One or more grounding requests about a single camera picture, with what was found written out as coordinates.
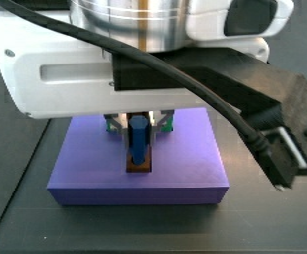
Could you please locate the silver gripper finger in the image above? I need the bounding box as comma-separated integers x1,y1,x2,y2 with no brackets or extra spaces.
148,110,174,144

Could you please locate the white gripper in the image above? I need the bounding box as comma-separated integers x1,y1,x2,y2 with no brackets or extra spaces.
0,11,206,148

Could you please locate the blue hexagonal peg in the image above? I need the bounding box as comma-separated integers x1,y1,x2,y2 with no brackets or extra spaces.
128,115,148,165

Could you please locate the left green block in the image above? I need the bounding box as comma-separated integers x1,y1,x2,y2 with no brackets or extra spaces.
106,119,119,133

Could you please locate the green block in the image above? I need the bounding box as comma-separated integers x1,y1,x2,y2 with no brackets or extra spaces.
159,116,172,132
106,119,119,133

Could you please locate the right green block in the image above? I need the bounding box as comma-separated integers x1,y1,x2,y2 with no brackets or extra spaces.
159,116,172,132

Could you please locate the brown L-shaped holder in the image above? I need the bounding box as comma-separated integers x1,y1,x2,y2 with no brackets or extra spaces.
126,113,150,173

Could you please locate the purple base block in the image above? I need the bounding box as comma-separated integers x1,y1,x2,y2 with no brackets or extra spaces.
47,108,229,205

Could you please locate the black camera cable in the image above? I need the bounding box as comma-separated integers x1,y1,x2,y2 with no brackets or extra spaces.
0,0,300,192

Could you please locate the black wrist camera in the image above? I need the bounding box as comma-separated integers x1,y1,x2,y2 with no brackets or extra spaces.
110,47,307,177

